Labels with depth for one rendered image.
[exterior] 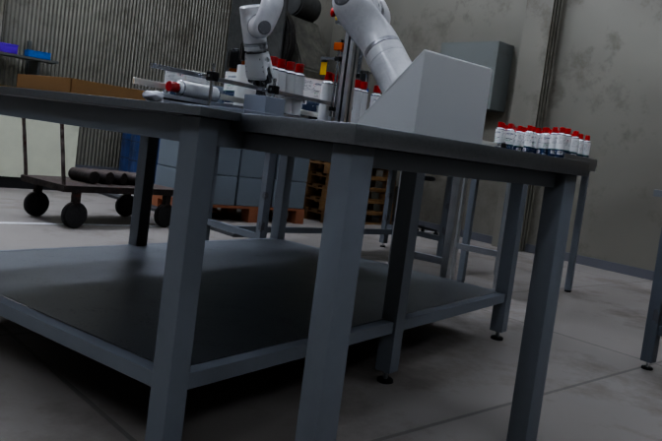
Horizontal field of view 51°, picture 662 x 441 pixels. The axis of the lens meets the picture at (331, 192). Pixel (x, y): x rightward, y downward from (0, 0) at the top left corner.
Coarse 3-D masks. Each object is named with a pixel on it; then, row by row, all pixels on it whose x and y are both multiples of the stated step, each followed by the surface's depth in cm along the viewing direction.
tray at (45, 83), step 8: (24, 80) 191; (32, 80) 189; (40, 80) 186; (48, 80) 184; (56, 80) 182; (64, 80) 180; (72, 80) 178; (80, 80) 180; (24, 88) 191; (32, 88) 189; (40, 88) 186; (48, 88) 184; (56, 88) 182; (64, 88) 180; (72, 88) 179; (80, 88) 181; (88, 88) 182; (96, 88) 184; (104, 88) 186; (112, 88) 188; (120, 88) 190; (128, 88) 193; (112, 96) 189; (120, 96) 191; (128, 96) 193; (136, 96) 195
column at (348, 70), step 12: (348, 36) 270; (348, 48) 271; (348, 60) 270; (348, 72) 270; (348, 84) 270; (348, 96) 271; (336, 108) 273; (348, 108) 273; (336, 120) 272; (348, 120) 273
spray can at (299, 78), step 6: (300, 66) 269; (300, 72) 269; (300, 78) 268; (300, 84) 269; (300, 90) 269; (294, 102) 269; (300, 102) 270; (294, 108) 269; (300, 108) 271; (294, 114) 269
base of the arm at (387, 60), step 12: (372, 48) 207; (384, 48) 205; (396, 48) 205; (372, 60) 207; (384, 60) 204; (396, 60) 203; (408, 60) 204; (372, 72) 208; (384, 72) 203; (396, 72) 201; (384, 84) 202
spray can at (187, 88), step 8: (168, 88) 220; (176, 88) 221; (184, 88) 222; (192, 88) 225; (200, 88) 228; (208, 88) 231; (216, 88) 235; (192, 96) 227; (200, 96) 229; (216, 96) 234
